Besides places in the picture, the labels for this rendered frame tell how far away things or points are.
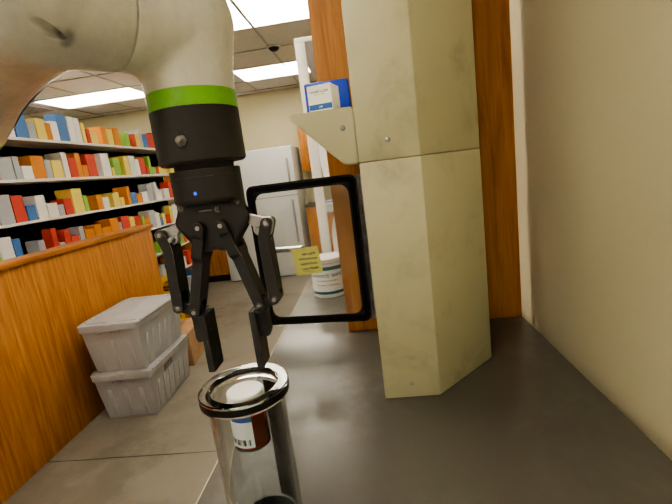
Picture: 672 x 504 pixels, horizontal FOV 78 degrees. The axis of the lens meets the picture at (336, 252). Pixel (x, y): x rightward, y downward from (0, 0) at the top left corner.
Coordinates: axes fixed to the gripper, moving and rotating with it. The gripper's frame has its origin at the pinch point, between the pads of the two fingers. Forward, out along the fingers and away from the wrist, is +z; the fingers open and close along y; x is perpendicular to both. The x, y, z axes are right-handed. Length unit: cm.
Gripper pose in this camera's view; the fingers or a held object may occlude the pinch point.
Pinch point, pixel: (235, 340)
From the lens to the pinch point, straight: 51.7
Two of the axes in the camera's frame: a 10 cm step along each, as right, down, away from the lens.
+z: 1.2, 9.7, 1.9
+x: -0.8, 2.0, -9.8
